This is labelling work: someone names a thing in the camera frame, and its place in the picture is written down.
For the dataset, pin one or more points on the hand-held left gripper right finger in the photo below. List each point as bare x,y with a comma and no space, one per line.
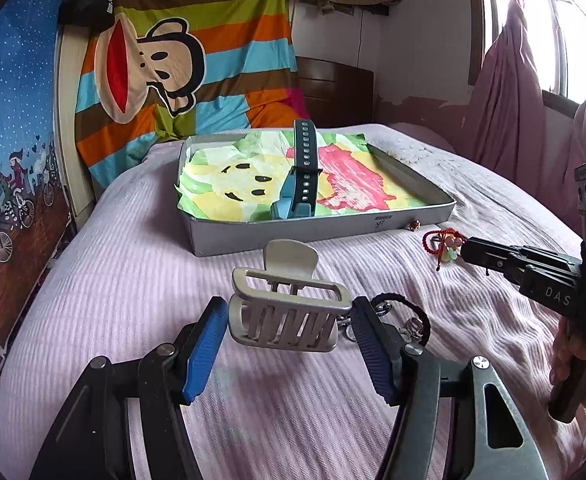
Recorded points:
370,350

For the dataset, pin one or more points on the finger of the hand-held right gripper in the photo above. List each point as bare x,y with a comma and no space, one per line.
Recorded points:
483,250
493,264

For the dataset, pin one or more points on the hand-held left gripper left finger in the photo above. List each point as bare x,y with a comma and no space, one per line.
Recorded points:
205,350

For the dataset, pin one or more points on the grey tin box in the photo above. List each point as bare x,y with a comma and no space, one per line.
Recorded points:
233,237

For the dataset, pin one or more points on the silver hair claw clip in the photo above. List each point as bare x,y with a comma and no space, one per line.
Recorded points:
293,256

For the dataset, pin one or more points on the person's right hand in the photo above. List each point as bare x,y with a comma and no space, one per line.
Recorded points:
559,365

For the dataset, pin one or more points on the pink ribbed bed sheet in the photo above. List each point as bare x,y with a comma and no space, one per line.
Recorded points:
123,285

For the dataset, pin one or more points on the pink curtain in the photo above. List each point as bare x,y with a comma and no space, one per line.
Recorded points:
513,110

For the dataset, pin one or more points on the colourful paper lining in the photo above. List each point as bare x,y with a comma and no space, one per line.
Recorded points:
353,175

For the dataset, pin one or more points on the teal smart watch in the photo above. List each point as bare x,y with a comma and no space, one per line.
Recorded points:
303,160

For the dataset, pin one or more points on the dark wooden headboard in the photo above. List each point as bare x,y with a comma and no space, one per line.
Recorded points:
333,90

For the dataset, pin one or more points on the window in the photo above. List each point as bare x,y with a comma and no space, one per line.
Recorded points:
538,25

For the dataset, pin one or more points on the white wooden panel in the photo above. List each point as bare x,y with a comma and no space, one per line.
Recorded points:
73,125

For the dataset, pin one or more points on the striped cartoon monkey blanket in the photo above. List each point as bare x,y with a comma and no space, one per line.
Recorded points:
198,60

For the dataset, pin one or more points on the blue printed wardrobe cover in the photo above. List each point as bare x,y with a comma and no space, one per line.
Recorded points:
13,110

